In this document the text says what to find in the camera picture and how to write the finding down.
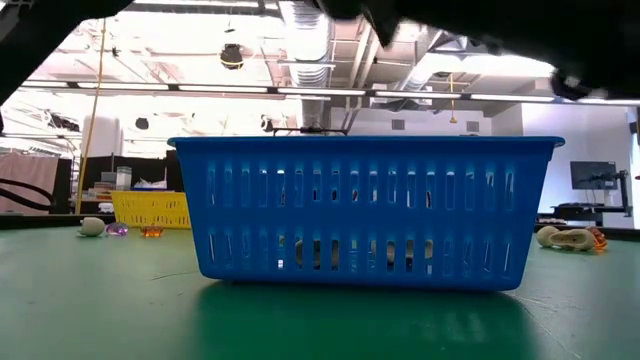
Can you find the yellow slotted plastic basket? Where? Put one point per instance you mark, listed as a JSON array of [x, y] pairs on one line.
[[150, 210]]

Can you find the grey wall vent grille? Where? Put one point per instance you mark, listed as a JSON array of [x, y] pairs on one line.
[[397, 124], [472, 126]]

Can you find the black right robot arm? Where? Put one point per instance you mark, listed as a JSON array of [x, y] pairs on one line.
[[550, 35]]

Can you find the thin black bar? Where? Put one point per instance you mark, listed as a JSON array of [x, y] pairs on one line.
[[310, 131]]

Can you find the black ceiling dome device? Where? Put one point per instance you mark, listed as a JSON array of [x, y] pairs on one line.
[[231, 56]]

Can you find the clear plastic container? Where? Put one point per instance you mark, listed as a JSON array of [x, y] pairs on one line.
[[123, 178]]

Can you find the black round wall speaker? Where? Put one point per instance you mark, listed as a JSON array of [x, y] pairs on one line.
[[142, 123]]

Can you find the black office desk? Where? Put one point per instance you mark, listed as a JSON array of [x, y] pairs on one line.
[[590, 210]]

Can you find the black cabinet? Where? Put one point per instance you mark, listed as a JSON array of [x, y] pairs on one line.
[[145, 165]]

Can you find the green table mat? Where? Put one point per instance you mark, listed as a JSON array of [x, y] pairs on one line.
[[100, 310]]

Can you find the silver ventilation duct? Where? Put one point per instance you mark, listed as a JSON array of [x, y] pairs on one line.
[[305, 55]]

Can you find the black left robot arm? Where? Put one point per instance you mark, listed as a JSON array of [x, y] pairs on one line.
[[30, 30]]

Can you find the long ceiling light bar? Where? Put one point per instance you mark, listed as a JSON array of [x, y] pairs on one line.
[[222, 89], [512, 98], [610, 102], [322, 92]]

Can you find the black computer monitor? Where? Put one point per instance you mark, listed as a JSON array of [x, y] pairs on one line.
[[593, 175]]

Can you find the white cylinder tank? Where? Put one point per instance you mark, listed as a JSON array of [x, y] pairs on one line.
[[102, 137]]

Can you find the pink hanging cloth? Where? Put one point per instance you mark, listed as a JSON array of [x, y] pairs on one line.
[[27, 172]]

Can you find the blue slotted plastic basket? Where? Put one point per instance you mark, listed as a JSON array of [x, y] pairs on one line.
[[350, 215]]

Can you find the small orange translucent pumpkin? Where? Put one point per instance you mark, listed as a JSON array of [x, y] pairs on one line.
[[599, 240], [151, 231]]

